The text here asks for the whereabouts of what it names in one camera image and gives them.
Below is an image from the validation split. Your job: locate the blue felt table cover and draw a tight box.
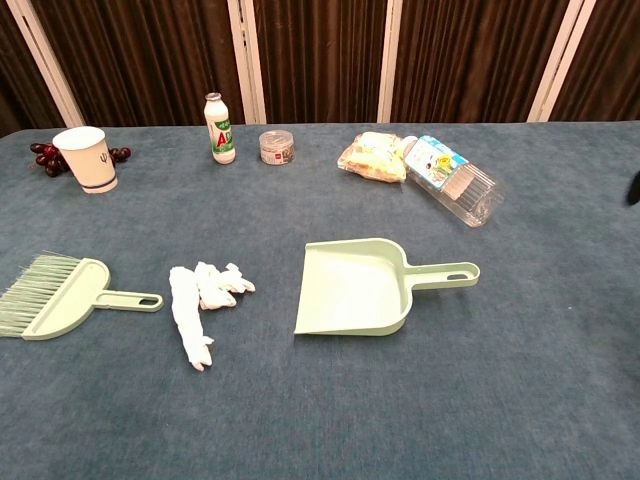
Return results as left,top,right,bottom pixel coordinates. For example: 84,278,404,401
0,121,640,480

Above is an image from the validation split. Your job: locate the mint green hand broom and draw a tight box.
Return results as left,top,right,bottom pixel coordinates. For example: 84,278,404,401
0,252,165,342

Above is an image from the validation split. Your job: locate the mint green dustpan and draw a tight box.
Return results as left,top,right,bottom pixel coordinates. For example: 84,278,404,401
293,237,481,338

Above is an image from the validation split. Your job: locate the short white tissue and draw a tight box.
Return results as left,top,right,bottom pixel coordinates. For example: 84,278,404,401
193,261,257,311

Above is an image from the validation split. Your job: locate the dark red grape bunch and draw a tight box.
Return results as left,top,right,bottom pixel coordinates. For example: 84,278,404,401
29,142,133,179

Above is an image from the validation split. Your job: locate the long twisted white tissue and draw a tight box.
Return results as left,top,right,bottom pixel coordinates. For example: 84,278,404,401
168,266,215,372

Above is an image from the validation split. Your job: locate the clear ribbed plastic bottle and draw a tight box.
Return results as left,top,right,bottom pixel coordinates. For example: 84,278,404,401
399,134,505,229

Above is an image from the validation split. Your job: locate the small clear round container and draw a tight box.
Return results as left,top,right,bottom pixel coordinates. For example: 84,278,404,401
258,129,296,166

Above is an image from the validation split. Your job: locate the white paper cup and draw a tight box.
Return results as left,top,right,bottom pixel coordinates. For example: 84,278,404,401
51,125,120,195

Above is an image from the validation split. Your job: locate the white partition post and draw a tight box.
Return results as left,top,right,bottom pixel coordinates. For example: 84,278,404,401
5,0,85,128
527,0,597,123
227,0,267,125
377,0,404,124

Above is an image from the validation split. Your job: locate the bagged bread snack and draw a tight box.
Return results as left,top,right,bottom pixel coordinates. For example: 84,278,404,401
337,131,411,185

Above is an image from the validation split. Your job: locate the white green-labelled drink bottle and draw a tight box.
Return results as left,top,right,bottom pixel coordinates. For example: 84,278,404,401
203,92,237,165

